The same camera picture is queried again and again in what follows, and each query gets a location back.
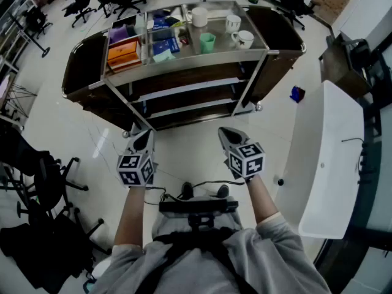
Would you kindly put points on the green faceted cup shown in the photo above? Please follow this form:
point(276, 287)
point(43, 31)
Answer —
point(207, 43)

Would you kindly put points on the dark wooden stand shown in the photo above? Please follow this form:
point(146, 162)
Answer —
point(340, 69)

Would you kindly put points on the blue cloth bundle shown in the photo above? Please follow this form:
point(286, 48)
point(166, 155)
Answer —
point(297, 94)

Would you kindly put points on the purple packet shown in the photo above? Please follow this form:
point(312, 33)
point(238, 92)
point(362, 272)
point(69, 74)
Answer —
point(119, 35)

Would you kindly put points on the white striped cup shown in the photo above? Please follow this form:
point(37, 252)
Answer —
point(233, 24)

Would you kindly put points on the teal bag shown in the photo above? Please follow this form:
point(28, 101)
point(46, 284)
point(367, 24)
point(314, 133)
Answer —
point(89, 286)

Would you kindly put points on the black chest harness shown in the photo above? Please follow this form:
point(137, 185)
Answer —
point(196, 243)

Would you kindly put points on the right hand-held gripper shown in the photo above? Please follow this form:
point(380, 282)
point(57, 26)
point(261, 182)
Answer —
point(246, 161)

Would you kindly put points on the black chest-mounted device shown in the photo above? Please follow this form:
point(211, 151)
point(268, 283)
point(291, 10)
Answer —
point(196, 207)

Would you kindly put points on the translucent white packet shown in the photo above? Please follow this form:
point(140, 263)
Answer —
point(141, 24)

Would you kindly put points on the person's right black shoe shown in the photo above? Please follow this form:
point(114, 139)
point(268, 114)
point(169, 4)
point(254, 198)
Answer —
point(223, 191)

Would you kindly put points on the person's left black shoe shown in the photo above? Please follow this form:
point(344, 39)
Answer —
point(187, 190)

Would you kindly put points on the orange box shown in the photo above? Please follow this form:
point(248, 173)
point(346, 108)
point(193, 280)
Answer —
point(122, 52)

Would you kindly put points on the black pouch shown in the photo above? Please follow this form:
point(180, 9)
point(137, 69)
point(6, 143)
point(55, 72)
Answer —
point(173, 20)

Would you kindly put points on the white shelving rack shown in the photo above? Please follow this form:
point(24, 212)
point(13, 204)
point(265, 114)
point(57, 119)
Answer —
point(18, 8)

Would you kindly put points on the white cup with star print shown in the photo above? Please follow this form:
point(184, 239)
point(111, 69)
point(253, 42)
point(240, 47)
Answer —
point(243, 39)

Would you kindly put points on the black pole stand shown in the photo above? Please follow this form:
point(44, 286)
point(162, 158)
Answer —
point(45, 51)

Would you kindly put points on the dark red object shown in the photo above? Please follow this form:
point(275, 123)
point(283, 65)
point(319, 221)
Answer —
point(184, 41)

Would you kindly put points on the person's grey shirt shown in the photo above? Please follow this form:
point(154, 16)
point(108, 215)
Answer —
point(275, 256)

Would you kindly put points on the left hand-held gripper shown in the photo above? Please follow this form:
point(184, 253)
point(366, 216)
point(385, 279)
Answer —
point(134, 170)

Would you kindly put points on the black bathtub faucet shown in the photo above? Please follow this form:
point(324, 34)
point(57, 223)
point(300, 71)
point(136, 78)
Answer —
point(364, 161)

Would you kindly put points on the steel service cart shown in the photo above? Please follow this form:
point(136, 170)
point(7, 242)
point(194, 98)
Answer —
point(275, 26)

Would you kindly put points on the person's right forearm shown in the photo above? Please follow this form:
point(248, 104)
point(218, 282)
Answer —
point(261, 201)

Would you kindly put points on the person's black shoe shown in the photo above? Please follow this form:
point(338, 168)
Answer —
point(187, 190)
point(223, 191)

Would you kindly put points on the dark blue packet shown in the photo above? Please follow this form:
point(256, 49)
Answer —
point(165, 45)
point(160, 24)

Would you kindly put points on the person's left forearm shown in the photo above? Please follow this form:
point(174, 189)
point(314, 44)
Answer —
point(130, 216)

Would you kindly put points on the black round knob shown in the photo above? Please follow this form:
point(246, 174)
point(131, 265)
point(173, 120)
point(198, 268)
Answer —
point(280, 182)

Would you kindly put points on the mint green packet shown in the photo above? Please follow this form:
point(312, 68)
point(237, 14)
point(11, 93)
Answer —
point(163, 56)

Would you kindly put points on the yellow-green small packet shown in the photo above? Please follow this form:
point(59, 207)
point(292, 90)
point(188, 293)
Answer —
point(177, 24)

